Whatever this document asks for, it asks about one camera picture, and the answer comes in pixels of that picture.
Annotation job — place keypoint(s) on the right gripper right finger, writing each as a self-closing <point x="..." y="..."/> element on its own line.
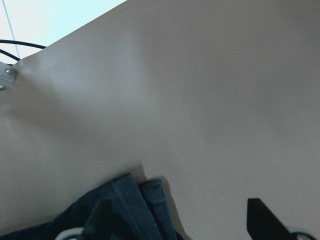
<point x="262" y="224"/>

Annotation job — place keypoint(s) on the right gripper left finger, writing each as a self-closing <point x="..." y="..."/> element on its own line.
<point x="98" y="225"/>

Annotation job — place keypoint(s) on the black graphic t-shirt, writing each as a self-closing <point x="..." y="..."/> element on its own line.
<point x="139" y="212"/>

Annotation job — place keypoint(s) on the aluminium frame cage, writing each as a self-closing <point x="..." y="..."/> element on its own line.
<point x="7" y="76"/>

